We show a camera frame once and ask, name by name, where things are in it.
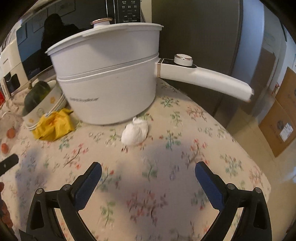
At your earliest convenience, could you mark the yellow crumpled wrapper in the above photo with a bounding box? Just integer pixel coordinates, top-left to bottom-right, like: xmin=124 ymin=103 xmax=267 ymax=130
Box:
xmin=32 ymin=108 xmax=75 ymax=142

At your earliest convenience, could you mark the floral tablecloth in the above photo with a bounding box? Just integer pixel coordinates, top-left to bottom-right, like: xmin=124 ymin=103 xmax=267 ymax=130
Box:
xmin=1 ymin=80 xmax=271 ymax=240

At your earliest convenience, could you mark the white ceramic bowl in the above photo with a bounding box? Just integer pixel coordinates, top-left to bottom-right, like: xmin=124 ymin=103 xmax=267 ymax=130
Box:
xmin=22 ymin=80 xmax=67 ymax=130

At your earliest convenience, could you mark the dark green pumpkin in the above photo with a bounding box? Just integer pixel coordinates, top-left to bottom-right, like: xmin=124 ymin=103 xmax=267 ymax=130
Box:
xmin=22 ymin=81 xmax=51 ymax=116

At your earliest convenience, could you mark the small white crumpled tissue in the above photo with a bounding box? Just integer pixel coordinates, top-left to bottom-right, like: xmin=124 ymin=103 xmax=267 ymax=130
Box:
xmin=121 ymin=117 xmax=149 ymax=146

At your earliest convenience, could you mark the cardboard box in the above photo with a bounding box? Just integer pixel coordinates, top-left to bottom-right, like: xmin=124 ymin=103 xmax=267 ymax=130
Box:
xmin=259 ymin=67 xmax=295 ymax=157

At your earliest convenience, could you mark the white electric cooking pot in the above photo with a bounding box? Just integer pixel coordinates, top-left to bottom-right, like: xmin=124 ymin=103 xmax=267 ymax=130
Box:
xmin=46 ymin=18 xmax=253 ymax=125

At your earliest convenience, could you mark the black microwave oven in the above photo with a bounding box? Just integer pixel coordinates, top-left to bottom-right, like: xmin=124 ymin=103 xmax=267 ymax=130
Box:
xmin=16 ymin=0 xmax=141 ymax=79

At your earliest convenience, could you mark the grey refrigerator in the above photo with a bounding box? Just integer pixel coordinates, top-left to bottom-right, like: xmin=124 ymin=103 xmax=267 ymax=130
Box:
xmin=152 ymin=1 xmax=287 ymax=126

